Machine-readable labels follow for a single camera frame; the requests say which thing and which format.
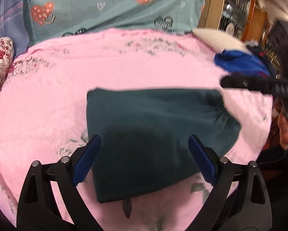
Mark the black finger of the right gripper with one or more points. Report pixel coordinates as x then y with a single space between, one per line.
264 85

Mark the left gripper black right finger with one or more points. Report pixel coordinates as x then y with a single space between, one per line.
239 198

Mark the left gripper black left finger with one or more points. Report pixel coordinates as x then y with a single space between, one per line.
49 198

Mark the dark teal pants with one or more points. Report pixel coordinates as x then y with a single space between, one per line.
144 137

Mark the right hand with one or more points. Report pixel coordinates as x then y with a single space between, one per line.
279 126

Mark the blue red garment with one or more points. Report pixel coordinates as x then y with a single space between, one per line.
244 64

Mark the cream quilted pillow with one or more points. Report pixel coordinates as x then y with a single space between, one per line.
219 40

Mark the pink floral bed sheet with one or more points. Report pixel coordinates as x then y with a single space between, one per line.
43 104

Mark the purple plaid sheet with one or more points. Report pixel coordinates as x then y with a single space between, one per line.
12 25

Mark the teal heart-print sheet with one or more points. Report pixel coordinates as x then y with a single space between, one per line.
46 19

